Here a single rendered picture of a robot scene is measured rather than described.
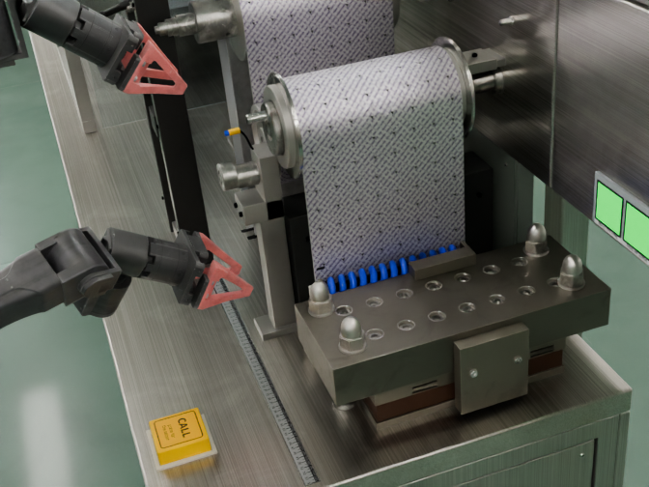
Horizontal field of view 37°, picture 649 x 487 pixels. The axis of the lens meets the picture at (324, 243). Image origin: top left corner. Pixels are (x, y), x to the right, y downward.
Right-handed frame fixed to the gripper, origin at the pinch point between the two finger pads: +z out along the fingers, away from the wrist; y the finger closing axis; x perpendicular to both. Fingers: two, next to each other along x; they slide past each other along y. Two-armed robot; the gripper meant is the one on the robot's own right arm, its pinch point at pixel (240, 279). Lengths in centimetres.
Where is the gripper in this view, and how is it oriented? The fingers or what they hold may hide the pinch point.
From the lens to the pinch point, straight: 133.7
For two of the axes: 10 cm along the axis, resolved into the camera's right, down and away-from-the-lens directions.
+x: 4.0, -8.5, -3.3
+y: 3.3, 4.7, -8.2
